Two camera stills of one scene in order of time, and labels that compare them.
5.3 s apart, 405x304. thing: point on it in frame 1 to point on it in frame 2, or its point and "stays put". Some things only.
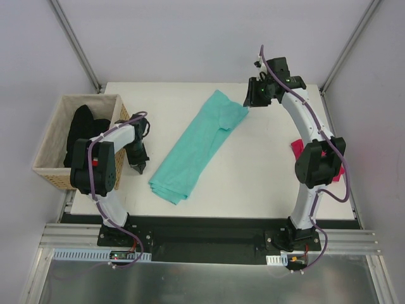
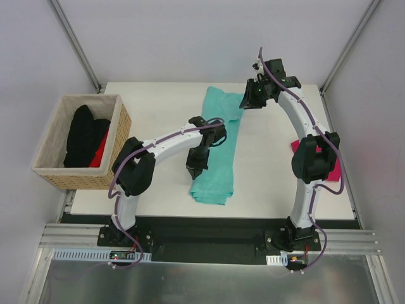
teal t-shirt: [174, 179] to [216, 184]
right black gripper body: [252, 92] stays put
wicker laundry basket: [49, 164] stays put
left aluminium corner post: [76, 44] stays put
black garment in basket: [83, 126] stays put
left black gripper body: [138, 161] to [196, 163]
